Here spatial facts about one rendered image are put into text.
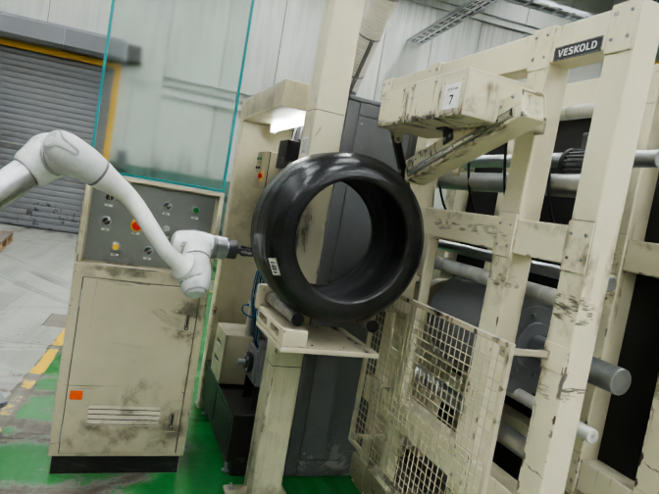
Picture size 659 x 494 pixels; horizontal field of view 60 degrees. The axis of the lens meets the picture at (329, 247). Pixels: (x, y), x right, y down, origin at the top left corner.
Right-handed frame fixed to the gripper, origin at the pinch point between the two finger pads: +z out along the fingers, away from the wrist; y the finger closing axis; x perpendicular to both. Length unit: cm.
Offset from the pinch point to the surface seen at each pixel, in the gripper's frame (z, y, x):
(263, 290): -5.4, -9.0, 13.3
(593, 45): 61, -84, -84
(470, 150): 47, -52, -50
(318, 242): 14.5, -6.3, -8.0
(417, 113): 30, -41, -61
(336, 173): 2, -46, -34
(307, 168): -7, -42, -34
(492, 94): 40, -68, -66
